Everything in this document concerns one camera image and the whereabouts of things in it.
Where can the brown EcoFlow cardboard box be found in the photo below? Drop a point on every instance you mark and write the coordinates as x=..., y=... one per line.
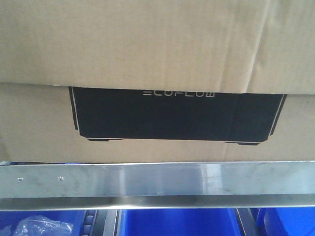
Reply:
x=124, y=81

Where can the black shelf support left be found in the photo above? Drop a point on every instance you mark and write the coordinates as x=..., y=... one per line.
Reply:
x=101, y=223

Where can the black shelf support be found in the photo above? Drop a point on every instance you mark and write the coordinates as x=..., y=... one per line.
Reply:
x=101, y=223
x=246, y=221

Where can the black shelf support right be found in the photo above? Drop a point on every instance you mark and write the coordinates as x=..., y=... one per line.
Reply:
x=246, y=221

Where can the blue bin middle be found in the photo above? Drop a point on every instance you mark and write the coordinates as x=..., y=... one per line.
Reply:
x=179, y=222

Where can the blue bin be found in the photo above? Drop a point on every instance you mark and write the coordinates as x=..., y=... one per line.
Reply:
x=179, y=222
x=286, y=221
x=10, y=219

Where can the clear plastic bag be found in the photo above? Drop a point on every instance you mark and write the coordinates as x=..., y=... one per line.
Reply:
x=42, y=226

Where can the blue bin right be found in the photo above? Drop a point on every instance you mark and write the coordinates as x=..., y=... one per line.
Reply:
x=286, y=221

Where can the blue bin left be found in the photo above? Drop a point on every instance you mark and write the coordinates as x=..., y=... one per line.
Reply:
x=10, y=219

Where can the metal shelf front rail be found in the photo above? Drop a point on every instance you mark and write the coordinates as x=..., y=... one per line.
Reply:
x=157, y=185

